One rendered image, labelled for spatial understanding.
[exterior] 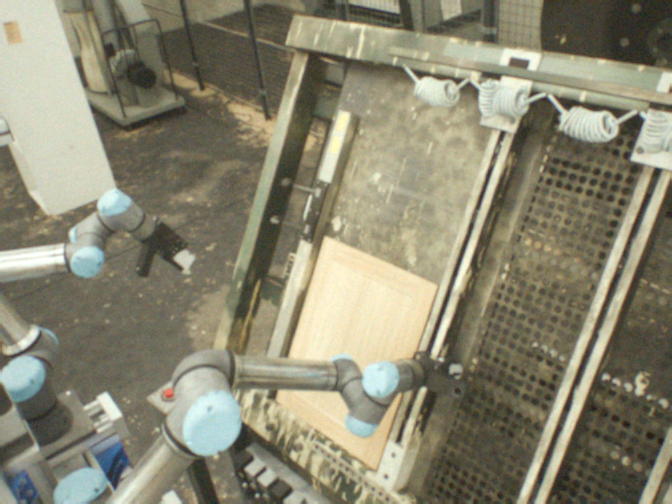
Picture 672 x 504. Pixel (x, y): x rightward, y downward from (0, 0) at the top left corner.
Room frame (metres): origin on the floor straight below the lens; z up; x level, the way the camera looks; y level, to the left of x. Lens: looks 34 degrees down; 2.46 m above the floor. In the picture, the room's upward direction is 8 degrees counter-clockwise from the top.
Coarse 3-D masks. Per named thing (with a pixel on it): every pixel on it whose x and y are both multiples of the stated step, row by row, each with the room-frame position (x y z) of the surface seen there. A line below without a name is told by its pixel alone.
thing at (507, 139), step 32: (480, 96) 1.42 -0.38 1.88; (512, 128) 1.44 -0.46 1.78; (512, 160) 1.47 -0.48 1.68; (480, 192) 1.44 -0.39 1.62; (480, 224) 1.39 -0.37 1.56; (480, 256) 1.38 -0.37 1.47; (448, 288) 1.35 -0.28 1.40; (448, 320) 1.29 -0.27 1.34; (448, 352) 1.28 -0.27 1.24; (416, 416) 1.19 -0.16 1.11; (416, 448) 1.18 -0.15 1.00; (384, 480) 1.13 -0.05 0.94
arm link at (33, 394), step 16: (16, 368) 1.42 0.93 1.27; (32, 368) 1.41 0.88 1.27; (48, 368) 1.46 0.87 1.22; (16, 384) 1.36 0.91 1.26; (32, 384) 1.37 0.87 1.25; (48, 384) 1.41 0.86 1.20; (16, 400) 1.34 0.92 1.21; (32, 400) 1.35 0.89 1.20; (48, 400) 1.38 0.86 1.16; (32, 416) 1.35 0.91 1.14
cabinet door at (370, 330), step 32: (320, 256) 1.71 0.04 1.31; (352, 256) 1.63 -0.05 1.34; (320, 288) 1.65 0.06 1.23; (352, 288) 1.58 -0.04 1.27; (384, 288) 1.51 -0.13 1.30; (416, 288) 1.44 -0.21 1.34; (320, 320) 1.59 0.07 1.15; (352, 320) 1.52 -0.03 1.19; (384, 320) 1.45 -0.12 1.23; (416, 320) 1.39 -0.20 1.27; (320, 352) 1.53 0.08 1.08; (352, 352) 1.46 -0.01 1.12; (384, 352) 1.40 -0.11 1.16; (320, 416) 1.40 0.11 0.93; (384, 416) 1.28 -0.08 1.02; (352, 448) 1.28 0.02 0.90; (384, 448) 1.23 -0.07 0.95
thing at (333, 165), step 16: (336, 128) 1.89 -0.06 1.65; (352, 128) 1.88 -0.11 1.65; (336, 160) 1.83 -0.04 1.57; (320, 176) 1.84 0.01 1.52; (336, 176) 1.82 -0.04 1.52; (320, 224) 1.76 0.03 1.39; (320, 240) 1.75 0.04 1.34; (304, 256) 1.72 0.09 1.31; (304, 272) 1.70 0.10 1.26; (288, 288) 1.70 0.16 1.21; (304, 288) 1.69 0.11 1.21; (288, 304) 1.67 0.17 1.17; (288, 320) 1.64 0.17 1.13; (288, 336) 1.63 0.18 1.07; (272, 352) 1.61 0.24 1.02
